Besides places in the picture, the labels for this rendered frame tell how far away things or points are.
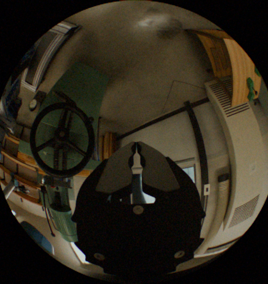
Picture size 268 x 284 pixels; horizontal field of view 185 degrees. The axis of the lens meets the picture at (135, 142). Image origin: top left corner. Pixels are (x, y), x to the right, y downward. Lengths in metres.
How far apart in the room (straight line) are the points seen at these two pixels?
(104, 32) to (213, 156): 1.68
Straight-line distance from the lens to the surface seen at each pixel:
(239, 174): 1.02
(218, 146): 1.26
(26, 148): 0.57
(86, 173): 0.72
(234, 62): 0.67
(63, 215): 0.67
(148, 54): 0.97
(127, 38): 0.93
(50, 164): 0.43
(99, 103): 0.75
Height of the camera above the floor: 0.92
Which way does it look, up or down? 20 degrees down
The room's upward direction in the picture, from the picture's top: 178 degrees clockwise
